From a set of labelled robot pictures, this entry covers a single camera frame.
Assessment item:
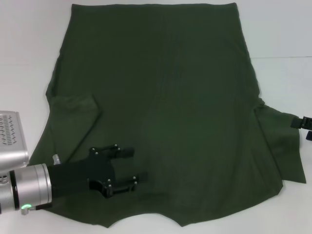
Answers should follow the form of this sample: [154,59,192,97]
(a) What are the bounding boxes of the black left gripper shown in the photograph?
[47,144,149,199]

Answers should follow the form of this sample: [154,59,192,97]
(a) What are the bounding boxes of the dark green t-shirt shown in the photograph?
[28,2,307,229]

